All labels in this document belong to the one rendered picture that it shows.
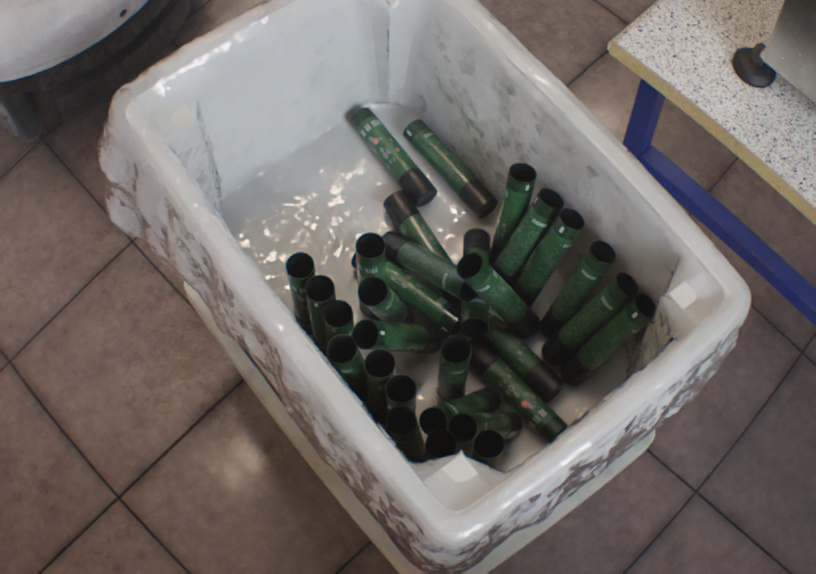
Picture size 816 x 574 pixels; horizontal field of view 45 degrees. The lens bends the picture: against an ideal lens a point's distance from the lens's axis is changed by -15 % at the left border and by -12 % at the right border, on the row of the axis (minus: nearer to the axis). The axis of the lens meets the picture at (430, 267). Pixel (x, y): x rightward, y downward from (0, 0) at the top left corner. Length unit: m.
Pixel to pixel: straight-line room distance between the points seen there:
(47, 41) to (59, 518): 0.82
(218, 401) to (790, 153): 1.03
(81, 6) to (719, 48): 1.09
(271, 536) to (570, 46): 1.08
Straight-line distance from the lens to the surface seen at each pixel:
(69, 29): 1.83
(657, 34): 1.18
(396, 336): 1.18
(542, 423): 1.24
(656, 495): 1.74
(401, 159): 1.37
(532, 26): 2.13
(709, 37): 1.20
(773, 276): 1.44
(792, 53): 1.11
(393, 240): 1.30
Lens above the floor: 1.64
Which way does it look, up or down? 63 degrees down
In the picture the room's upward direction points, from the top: 4 degrees clockwise
